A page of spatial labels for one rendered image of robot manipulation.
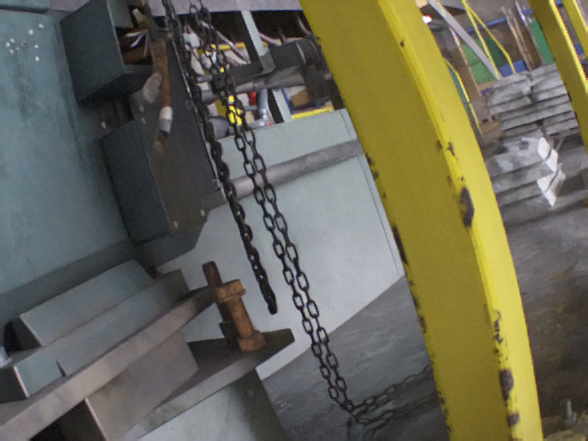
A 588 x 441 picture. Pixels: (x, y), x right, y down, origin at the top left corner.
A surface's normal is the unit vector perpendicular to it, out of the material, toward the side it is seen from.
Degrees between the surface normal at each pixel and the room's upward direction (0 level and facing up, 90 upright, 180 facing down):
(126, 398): 90
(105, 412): 90
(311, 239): 90
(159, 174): 90
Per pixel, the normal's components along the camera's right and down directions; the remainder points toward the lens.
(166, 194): 0.90, -0.30
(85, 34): -0.27, 0.18
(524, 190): -0.55, -0.19
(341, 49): -0.56, 0.27
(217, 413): 0.76, -0.22
